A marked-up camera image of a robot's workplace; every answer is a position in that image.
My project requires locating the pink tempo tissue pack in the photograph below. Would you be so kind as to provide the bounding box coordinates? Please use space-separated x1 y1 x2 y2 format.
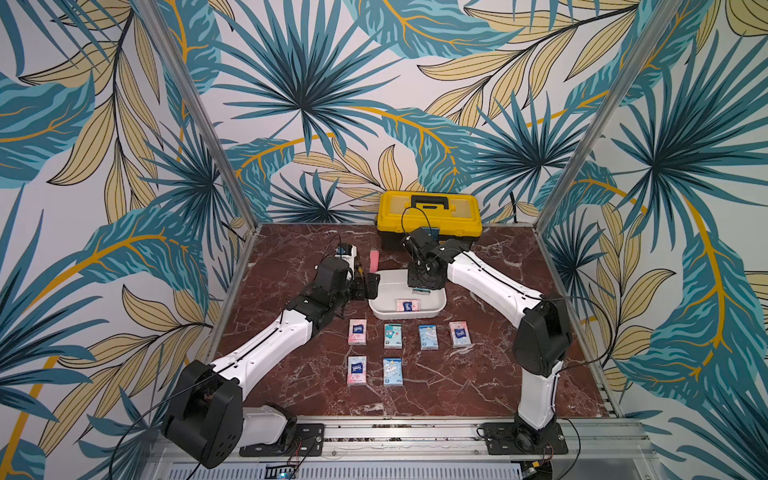
348 319 367 346
347 356 367 386
449 321 472 348

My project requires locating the white plastic storage box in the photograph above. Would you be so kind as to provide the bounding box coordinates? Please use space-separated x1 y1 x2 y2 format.
368 269 447 320

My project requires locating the teal cartoon tissue pack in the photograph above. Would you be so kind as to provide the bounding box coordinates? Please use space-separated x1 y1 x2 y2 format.
384 324 403 349

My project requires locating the light blue cartoon tissue pack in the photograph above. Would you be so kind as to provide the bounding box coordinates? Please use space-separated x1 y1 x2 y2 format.
382 358 404 387

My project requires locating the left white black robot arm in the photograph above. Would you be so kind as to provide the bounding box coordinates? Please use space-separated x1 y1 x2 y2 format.
161 243 373 469

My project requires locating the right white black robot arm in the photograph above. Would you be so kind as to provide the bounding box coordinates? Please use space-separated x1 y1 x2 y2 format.
403 228 573 433

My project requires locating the pink utility knife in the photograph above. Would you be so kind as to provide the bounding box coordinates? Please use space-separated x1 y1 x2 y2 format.
369 249 380 273

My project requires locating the yellow black toolbox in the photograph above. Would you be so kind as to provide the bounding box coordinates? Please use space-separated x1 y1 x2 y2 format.
376 191 483 251

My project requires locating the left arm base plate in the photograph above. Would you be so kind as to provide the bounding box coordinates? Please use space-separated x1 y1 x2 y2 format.
239 423 325 459

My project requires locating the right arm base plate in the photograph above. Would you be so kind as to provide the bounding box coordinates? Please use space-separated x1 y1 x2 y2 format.
476 419 569 458

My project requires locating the aluminium front rail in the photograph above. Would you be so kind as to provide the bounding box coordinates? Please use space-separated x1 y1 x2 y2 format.
137 416 661 480

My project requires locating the left aluminium corner post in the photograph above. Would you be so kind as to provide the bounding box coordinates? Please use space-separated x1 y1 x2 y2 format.
136 0 259 234

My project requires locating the aluminium corner post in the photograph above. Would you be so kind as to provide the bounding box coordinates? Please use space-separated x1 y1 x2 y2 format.
136 0 259 234
534 0 682 235

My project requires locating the right aluminium corner post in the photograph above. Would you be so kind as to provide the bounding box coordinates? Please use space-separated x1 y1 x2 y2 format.
534 0 682 235

